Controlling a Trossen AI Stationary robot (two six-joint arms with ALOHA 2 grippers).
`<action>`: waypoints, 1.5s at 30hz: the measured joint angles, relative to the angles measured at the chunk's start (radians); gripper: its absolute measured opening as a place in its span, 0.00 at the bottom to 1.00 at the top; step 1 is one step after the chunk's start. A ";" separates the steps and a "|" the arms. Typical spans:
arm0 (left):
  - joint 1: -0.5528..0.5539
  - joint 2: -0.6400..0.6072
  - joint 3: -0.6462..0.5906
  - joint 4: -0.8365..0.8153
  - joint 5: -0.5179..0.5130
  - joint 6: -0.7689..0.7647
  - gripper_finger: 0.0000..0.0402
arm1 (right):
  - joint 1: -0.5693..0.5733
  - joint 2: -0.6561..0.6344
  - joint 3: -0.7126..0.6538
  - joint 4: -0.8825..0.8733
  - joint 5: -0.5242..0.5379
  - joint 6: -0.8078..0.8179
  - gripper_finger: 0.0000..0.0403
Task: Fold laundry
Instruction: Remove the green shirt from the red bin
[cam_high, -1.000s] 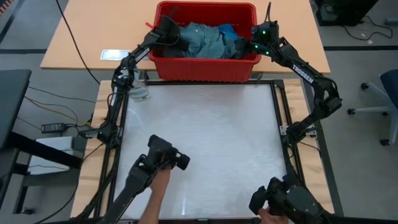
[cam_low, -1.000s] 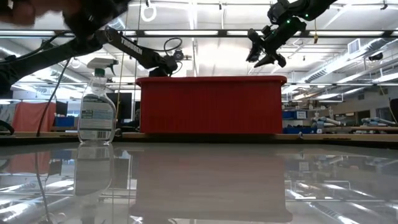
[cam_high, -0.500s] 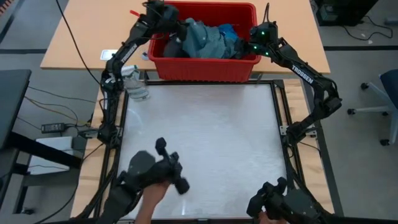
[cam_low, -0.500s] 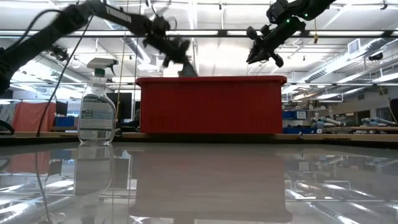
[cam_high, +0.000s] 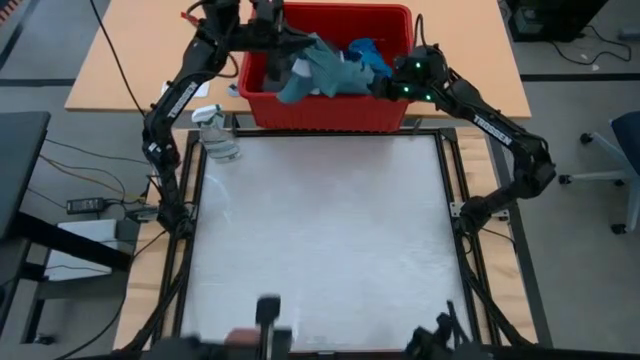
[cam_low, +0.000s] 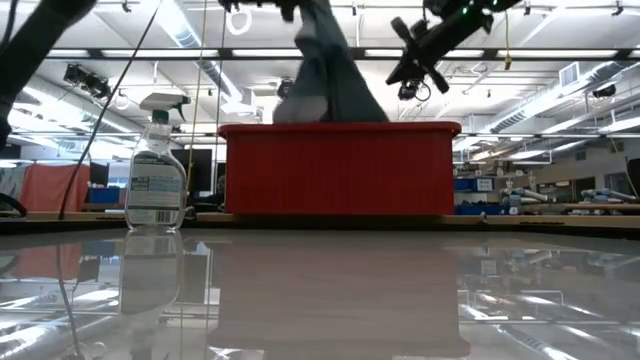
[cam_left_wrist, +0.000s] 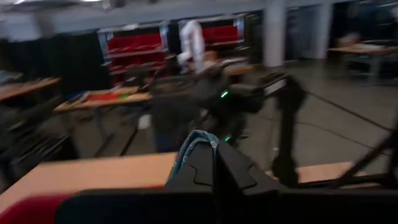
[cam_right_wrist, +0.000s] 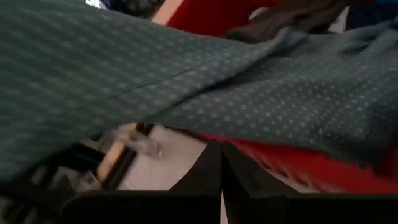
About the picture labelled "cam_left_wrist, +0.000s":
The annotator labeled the black chair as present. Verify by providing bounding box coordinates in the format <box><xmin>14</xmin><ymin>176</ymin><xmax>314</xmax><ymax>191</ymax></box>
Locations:
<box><xmin>0</xmin><ymin>96</ymin><xmax>80</xmax><ymax>187</ymax></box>

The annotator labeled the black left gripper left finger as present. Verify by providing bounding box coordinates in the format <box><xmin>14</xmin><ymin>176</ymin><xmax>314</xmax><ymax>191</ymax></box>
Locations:
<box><xmin>164</xmin><ymin>141</ymin><xmax>216</xmax><ymax>191</ymax></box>

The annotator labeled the red bin shelf rack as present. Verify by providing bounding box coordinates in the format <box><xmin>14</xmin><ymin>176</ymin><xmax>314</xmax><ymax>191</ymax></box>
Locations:
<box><xmin>97</xmin><ymin>26</ymin><xmax>171</xmax><ymax>86</ymax></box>
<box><xmin>178</xmin><ymin>14</ymin><xmax>248</xmax><ymax>52</ymax></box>

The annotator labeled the black partition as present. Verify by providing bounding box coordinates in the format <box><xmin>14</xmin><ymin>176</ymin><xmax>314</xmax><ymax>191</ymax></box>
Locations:
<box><xmin>46</xmin><ymin>32</ymin><xmax>108</xmax><ymax>94</ymax></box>

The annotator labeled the teal dotted button shirt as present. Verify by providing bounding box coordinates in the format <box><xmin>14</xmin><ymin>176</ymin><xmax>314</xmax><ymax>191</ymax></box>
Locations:
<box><xmin>170</xmin><ymin>129</ymin><xmax>220</xmax><ymax>181</ymax></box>

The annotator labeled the background wooden table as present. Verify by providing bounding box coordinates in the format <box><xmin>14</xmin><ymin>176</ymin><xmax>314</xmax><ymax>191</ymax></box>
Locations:
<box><xmin>0</xmin><ymin>76</ymin><xmax>62</xmax><ymax>102</ymax></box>
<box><xmin>53</xmin><ymin>85</ymin><xmax>154</xmax><ymax>156</ymax></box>
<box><xmin>328</xmin><ymin>42</ymin><xmax>398</xmax><ymax>78</ymax></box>
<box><xmin>186</xmin><ymin>55</ymin><xmax>256</xmax><ymax>77</ymax></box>

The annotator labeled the red plastic laundry basket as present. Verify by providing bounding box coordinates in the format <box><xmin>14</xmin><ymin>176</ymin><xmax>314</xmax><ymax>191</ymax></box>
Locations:
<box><xmin>0</xmin><ymin>185</ymin><xmax>165</xmax><ymax>224</ymax></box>

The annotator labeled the light wooden desk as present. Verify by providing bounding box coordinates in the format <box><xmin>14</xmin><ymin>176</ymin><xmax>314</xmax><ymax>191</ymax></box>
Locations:
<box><xmin>0</xmin><ymin>151</ymin><xmax>178</xmax><ymax>215</ymax></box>

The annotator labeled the white pillar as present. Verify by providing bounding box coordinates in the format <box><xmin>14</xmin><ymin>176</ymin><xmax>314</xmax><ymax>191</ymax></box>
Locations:
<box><xmin>262</xmin><ymin>0</ymin><xmax>289</xmax><ymax>68</ymax></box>
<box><xmin>313</xmin><ymin>2</ymin><xmax>333</xmax><ymax>60</ymax></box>

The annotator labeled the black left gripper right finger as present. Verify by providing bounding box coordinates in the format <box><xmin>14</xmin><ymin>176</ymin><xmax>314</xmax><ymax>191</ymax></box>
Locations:
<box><xmin>216</xmin><ymin>141</ymin><xmax>285</xmax><ymax>191</ymax></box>

